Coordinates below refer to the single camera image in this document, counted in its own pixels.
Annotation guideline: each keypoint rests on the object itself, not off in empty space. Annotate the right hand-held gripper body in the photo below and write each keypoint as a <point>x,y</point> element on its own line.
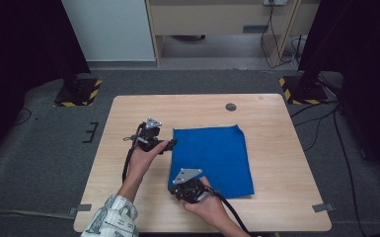
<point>187,191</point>

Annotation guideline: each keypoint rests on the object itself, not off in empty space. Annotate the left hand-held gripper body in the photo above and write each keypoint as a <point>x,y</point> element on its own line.
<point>149,135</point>

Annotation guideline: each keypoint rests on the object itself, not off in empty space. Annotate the blue microfibre cloth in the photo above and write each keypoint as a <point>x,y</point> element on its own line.
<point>213,158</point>

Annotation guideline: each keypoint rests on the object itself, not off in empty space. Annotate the person's right hand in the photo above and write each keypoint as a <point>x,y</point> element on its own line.
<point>210,207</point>

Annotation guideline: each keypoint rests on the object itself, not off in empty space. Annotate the person's left hand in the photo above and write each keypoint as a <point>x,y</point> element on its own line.
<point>141,163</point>

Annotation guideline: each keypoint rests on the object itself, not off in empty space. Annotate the black floor tape marks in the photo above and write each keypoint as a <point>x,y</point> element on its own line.
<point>92,132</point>

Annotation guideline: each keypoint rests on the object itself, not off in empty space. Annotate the dark round table grommet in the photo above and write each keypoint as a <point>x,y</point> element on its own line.
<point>231,107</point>

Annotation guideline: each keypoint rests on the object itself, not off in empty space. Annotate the black stand base yellow stripes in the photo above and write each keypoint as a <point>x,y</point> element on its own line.
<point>304,94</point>
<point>79,95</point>

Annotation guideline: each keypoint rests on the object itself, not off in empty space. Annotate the grey tape piece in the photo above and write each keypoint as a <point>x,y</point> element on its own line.
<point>83,208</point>
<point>323,207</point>

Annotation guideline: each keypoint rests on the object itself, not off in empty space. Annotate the white cabinet panel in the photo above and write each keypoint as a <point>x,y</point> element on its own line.
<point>108,29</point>

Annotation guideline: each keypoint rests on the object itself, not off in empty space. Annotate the light wooden desk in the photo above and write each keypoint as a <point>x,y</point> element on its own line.
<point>210,18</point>

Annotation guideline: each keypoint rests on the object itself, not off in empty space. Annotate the grey desk label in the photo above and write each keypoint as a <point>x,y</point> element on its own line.
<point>255,29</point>

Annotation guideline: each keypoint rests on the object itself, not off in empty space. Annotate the dark curtain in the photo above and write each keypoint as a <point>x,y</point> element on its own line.
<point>368,65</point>
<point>19,59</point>

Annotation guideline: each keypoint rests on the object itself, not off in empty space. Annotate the white power strip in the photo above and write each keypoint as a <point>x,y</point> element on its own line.
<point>275,2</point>

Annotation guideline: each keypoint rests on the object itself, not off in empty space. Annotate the black metal stand post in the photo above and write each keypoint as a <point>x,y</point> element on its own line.
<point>309,75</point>

